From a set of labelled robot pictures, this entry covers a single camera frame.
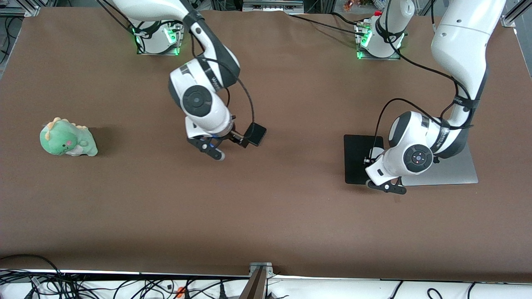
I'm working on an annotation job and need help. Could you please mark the black square phone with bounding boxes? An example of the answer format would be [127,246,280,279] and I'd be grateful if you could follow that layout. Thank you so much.
[243,123,267,147]

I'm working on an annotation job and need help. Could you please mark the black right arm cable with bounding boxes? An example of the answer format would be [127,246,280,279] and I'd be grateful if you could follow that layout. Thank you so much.
[190,23,255,126]

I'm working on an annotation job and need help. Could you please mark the green dinosaur plush toy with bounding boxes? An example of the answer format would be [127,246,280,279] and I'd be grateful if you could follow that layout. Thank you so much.
[39,118,99,157]

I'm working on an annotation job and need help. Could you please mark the black mouse pad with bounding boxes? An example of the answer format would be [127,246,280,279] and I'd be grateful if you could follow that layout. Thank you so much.
[343,134,385,185]

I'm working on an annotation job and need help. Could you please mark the grey control box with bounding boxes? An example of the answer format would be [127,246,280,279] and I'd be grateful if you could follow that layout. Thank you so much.
[242,0,305,13]

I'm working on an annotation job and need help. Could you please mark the aluminium frame profile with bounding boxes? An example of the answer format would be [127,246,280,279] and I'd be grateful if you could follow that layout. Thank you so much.
[0,0,57,17]
[500,3,532,28]

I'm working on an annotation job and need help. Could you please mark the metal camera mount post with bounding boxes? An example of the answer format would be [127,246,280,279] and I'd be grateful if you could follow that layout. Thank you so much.
[239,262,275,299]

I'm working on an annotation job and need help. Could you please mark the black looping cable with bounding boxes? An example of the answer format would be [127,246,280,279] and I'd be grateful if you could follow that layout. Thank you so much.
[97,0,163,40]

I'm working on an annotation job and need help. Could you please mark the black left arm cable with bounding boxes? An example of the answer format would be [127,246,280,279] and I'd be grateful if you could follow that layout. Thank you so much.
[375,0,475,151]

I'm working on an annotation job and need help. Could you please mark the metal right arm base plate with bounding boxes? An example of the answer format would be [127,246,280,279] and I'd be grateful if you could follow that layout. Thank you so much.
[136,23,184,56]

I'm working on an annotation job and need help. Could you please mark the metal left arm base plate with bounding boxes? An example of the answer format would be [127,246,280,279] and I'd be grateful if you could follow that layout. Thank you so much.
[354,21,402,61]

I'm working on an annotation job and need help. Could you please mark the silver closed laptop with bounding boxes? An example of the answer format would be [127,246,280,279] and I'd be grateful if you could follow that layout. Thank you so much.
[401,141,479,187]

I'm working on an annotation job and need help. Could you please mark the black arc cable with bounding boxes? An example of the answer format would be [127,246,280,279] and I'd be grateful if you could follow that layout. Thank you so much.
[0,254,64,275]

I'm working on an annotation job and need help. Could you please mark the black cable to arm base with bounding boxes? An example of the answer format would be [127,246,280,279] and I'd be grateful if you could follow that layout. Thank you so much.
[287,12,367,39]

